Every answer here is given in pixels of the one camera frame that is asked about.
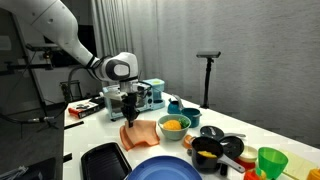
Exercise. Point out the orange toy fruit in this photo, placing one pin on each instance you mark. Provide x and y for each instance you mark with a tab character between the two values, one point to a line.
171	125

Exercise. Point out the black pot lid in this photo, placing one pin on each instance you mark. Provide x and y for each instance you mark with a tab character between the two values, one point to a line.
211	132

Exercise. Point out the green bowl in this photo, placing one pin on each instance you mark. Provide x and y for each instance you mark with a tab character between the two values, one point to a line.
173	134

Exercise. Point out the orange towel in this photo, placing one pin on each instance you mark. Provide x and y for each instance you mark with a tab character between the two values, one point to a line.
143	133

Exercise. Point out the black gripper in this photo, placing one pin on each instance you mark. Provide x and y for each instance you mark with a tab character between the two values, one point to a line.
130	101

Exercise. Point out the black camera on tripod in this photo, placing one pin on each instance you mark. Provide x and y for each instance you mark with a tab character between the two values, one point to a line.
43	47

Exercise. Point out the green plastic cup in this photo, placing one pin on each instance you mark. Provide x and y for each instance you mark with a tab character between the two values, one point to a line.
271	161

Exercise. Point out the blue plate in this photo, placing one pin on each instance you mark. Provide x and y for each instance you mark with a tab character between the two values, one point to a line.
163	170

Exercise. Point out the black ridged grill tray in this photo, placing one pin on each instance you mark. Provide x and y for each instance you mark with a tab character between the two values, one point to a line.
105	163

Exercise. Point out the orange red toy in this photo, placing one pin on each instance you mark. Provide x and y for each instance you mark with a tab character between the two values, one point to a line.
187	141

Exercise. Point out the red and black box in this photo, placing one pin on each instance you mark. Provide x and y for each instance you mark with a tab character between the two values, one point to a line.
85	109

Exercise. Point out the yellow mustard bottle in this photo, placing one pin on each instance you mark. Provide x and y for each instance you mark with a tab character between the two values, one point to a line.
314	174

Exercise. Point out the pale yellow cutting board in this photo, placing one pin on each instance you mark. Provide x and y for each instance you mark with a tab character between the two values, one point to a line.
301	163

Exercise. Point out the green toy vegetable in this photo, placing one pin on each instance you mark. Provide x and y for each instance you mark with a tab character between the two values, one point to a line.
184	122

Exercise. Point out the cream small bowl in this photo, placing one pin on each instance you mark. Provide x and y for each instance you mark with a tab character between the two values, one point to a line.
248	154

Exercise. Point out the light blue toaster oven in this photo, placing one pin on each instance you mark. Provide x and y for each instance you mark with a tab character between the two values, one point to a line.
156	96

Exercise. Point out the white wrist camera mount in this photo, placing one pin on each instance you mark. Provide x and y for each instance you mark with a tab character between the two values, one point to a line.
115	93

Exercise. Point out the red ketchup bottle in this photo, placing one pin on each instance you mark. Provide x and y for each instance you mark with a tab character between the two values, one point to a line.
251	175

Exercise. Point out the yellow toy food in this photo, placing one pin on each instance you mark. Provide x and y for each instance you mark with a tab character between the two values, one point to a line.
206	154

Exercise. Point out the black frying pan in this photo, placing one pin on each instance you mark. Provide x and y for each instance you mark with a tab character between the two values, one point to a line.
233	148

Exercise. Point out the black camera bar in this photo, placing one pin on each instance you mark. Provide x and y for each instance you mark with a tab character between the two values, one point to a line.
208	54

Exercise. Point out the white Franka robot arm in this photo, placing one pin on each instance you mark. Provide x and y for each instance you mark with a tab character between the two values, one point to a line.
60	26

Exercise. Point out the black camera stand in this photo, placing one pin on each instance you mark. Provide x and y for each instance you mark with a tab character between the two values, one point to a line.
207	83

